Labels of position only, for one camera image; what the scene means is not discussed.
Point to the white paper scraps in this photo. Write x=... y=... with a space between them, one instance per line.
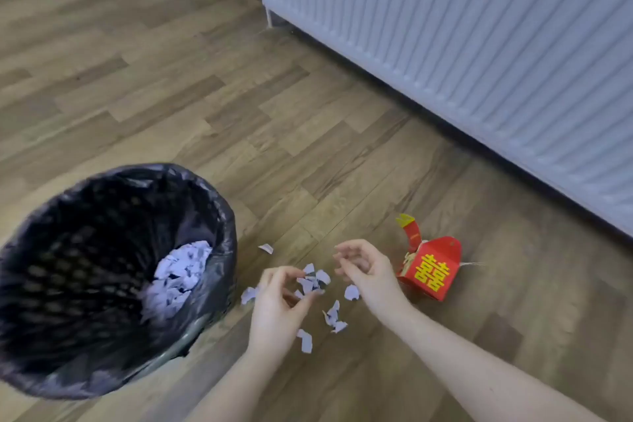
x=305 y=341
x=178 y=273

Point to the bin with black liner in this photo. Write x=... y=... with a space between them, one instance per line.
x=173 y=350

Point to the person's left forearm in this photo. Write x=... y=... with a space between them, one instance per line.
x=232 y=397

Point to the person's left hand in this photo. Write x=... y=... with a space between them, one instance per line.
x=274 y=318

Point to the person's right forearm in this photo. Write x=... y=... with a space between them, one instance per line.
x=470 y=377

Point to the person's right hand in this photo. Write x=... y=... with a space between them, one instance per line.
x=378 y=283

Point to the red paper box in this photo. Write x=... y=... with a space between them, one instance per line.
x=445 y=251

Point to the white ribbed radiator panel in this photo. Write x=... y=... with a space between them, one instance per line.
x=470 y=41

